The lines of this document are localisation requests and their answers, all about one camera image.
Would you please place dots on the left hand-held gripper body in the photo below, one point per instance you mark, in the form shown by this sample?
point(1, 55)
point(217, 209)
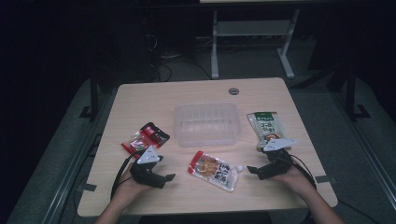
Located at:
point(146, 177)

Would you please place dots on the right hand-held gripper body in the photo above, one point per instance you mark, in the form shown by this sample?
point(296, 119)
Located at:
point(278, 165)

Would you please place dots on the red and black snack packet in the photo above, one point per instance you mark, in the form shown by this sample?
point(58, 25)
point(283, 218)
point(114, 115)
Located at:
point(146, 137)

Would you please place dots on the green-topped food pouch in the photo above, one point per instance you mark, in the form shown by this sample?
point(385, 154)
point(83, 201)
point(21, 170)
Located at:
point(264, 127)

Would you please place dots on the red-topped spouted food pouch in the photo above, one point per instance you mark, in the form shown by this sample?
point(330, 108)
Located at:
point(214, 171)

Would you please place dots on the clear plastic container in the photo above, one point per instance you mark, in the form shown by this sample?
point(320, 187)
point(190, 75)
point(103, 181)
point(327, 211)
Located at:
point(207, 124)

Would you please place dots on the person's left hand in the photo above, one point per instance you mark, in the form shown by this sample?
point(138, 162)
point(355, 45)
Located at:
point(127, 186)

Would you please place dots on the person's right hand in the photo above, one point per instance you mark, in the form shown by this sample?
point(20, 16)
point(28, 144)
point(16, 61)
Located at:
point(297, 182)

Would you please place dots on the person's dark clothing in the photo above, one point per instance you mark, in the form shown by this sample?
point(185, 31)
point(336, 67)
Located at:
point(205, 218)

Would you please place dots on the black metal stand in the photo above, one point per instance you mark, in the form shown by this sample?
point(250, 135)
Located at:
point(94, 93)
point(351, 93)

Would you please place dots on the white metal desk frame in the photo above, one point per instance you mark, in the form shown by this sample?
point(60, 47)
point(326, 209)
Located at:
point(252, 28)

